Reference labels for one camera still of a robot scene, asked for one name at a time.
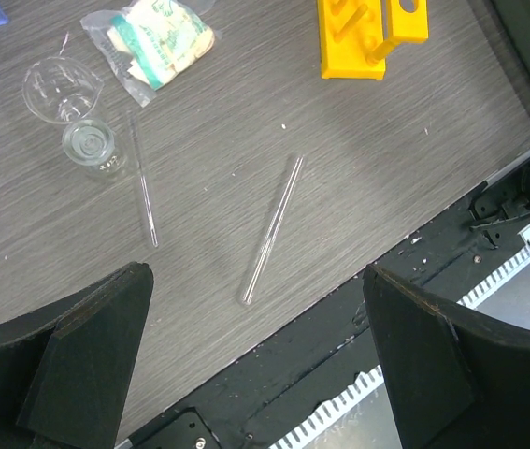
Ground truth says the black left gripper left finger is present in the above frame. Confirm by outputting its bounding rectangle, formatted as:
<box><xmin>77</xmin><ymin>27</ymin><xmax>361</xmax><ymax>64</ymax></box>
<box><xmin>0</xmin><ymin>262</ymin><xmax>154</xmax><ymax>448</ymax></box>

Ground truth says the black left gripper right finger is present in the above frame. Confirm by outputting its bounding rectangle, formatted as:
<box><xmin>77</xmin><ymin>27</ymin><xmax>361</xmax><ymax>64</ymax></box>
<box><xmin>362</xmin><ymin>265</ymin><xmax>530</xmax><ymax>449</ymax></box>

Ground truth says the clear glass test tube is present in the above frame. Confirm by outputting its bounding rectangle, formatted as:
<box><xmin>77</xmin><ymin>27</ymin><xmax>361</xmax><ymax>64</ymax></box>
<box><xmin>127</xmin><ymin>109</ymin><xmax>159</xmax><ymax>249</ymax></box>
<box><xmin>237</xmin><ymin>154</ymin><xmax>306</xmax><ymax>306</ymax></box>

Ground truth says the larger clear glass beaker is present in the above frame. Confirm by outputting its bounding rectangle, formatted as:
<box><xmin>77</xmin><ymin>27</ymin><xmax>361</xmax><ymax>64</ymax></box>
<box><xmin>21</xmin><ymin>56</ymin><xmax>105</xmax><ymax>125</ymax></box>

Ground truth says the small clear glass beaker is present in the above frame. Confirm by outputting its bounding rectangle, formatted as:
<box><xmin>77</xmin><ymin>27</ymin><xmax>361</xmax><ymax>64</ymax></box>
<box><xmin>62</xmin><ymin>118</ymin><xmax>127</xmax><ymax>181</ymax></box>

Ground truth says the plastic bag with gloves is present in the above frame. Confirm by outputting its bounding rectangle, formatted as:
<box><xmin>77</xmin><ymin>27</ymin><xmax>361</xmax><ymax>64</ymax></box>
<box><xmin>80</xmin><ymin>1</ymin><xmax>217</xmax><ymax>108</ymax></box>

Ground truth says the yellow test tube rack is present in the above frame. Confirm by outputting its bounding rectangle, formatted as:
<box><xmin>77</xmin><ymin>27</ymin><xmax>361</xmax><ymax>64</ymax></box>
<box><xmin>317</xmin><ymin>0</ymin><xmax>429</xmax><ymax>80</ymax></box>

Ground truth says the white slotted cable duct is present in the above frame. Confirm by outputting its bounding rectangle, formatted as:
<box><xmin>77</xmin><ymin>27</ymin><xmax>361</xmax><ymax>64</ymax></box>
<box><xmin>268</xmin><ymin>214</ymin><xmax>530</xmax><ymax>449</ymax></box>

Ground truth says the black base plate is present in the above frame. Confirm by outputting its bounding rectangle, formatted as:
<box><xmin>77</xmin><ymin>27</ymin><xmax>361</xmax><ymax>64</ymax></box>
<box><xmin>123</xmin><ymin>157</ymin><xmax>530</xmax><ymax>448</ymax></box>

